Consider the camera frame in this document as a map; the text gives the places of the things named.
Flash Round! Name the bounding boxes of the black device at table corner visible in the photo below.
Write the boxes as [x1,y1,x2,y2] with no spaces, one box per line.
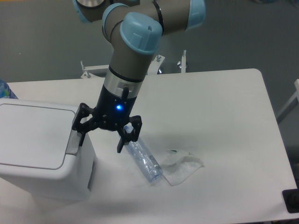
[282,189,299,214]

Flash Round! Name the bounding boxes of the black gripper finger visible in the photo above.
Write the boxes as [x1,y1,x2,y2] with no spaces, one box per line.
[71,103,99,147]
[116,115,142,153]

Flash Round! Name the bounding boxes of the blue labelled bottle at edge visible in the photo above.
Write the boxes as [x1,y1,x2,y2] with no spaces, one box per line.
[0,80,18,99]

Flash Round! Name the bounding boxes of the white push-lid trash can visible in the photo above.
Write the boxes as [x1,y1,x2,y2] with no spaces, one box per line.
[0,98,97,200]

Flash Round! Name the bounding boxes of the white metal base frame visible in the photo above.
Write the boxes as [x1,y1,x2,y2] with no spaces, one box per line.
[80,49,188,79]

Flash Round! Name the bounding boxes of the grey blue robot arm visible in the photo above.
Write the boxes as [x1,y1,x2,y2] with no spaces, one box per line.
[72,0,206,152]

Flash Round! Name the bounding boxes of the crumpled clear plastic wrapper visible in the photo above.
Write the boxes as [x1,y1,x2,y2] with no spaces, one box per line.
[160,149,204,186]

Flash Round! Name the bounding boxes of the white frame at right edge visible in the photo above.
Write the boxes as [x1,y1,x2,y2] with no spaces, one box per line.
[276,79,299,124]

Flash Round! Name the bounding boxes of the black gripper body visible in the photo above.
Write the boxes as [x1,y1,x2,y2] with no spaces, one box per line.
[93,85,136,131]

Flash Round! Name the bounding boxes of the clear plastic water bottle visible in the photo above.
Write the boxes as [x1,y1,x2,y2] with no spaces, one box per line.
[125,137,163,186]

